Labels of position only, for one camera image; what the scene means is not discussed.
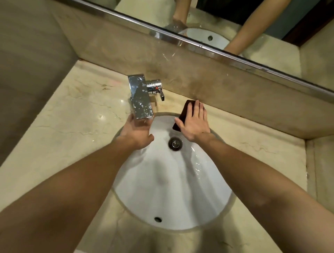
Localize white oval sink basin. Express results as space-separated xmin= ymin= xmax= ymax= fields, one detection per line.
xmin=111 ymin=112 xmax=234 ymax=231

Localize wall mirror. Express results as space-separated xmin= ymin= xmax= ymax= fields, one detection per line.
xmin=99 ymin=0 xmax=334 ymax=90

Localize person's left hand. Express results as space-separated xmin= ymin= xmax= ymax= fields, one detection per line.
xmin=118 ymin=113 xmax=155 ymax=150

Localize chrome sink drain plug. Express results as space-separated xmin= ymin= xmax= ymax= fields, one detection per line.
xmin=168 ymin=137 xmax=183 ymax=151

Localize chrome faucet lever handle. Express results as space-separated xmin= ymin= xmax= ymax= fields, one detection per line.
xmin=146 ymin=79 xmax=165 ymax=102

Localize dark brown cleaning sponge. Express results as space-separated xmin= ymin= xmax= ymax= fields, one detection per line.
xmin=172 ymin=100 xmax=197 ymax=133

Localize chrome square faucet spout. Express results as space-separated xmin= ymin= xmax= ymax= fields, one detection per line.
xmin=128 ymin=74 xmax=154 ymax=120

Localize person's right hand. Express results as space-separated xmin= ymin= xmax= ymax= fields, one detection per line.
xmin=174 ymin=100 xmax=211 ymax=143

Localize person's left forearm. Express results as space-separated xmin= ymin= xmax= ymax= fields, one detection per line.
xmin=0 ymin=136 xmax=141 ymax=253

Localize person's right forearm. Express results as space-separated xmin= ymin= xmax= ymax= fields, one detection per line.
xmin=193 ymin=132 xmax=334 ymax=253

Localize chrome mirror frame strip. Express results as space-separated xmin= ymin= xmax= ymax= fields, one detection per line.
xmin=66 ymin=0 xmax=334 ymax=96

